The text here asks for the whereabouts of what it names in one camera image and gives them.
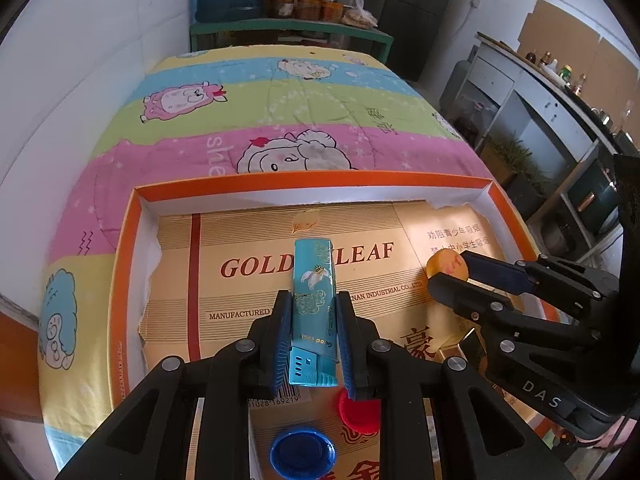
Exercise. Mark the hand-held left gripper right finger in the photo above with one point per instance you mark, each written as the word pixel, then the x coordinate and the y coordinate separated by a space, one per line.
pixel 345 347

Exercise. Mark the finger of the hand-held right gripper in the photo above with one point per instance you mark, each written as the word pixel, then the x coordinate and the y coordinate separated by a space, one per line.
pixel 492 272
pixel 450 290

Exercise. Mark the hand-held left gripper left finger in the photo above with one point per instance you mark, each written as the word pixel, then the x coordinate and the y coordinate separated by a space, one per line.
pixel 282 342

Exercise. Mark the orange cap with red print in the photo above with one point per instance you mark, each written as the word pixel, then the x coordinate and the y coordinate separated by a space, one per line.
pixel 445 262

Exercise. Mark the teal lighter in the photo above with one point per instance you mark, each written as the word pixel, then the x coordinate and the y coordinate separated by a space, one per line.
pixel 312 290

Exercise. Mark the red bottle cap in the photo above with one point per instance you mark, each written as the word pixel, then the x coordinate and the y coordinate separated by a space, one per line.
pixel 357 412

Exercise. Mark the orange rimmed cardboard box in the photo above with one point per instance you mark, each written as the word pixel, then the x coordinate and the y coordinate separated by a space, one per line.
pixel 310 192

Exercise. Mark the small gold box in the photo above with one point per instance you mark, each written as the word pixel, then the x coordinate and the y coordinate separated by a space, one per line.
pixel 457 347

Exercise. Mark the dark teal air fryer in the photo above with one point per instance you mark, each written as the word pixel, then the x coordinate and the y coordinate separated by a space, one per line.
pixel 592 195

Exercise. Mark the blue bottle cap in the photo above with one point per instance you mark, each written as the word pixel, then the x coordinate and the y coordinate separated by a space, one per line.
pixel 302 452

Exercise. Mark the green plants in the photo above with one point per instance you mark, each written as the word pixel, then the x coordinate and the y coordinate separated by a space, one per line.
pixel 515 160

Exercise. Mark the brown sauce bottle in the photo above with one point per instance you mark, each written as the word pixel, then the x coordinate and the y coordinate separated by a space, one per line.
pixel 580 84

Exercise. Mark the white counter cabinet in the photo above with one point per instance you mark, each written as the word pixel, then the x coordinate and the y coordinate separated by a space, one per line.
pixel 492 85

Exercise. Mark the grey gas cylinder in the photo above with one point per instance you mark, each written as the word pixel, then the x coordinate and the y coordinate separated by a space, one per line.
pixel 456 87

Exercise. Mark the green lidded jar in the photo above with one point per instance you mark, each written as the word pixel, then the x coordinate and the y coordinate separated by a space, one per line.
pixel 566 74

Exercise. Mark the cartoon printed blanket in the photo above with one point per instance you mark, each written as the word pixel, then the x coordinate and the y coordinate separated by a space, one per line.
pixel 200 125

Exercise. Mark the red wooden door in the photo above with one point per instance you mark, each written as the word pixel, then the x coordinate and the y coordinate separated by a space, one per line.
pixel 15 360

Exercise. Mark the black refrigerator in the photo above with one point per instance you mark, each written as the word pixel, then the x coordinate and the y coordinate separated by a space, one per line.
pixel 415 10

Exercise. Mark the plastic bag of food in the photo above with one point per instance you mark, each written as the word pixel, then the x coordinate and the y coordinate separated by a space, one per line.
pixel 360 12

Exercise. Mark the orange food container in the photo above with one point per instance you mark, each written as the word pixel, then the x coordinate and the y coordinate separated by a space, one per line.
pixel 333 11
pixel 309 9

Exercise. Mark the green bench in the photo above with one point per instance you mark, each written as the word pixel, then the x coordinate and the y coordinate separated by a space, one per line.
pixel 280 24

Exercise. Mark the brown food container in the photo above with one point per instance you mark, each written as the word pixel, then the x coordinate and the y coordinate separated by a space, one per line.
pixel 279 5

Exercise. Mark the cardboard wall sheets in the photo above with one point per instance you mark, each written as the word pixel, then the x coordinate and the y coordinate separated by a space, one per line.
pixel 560 35

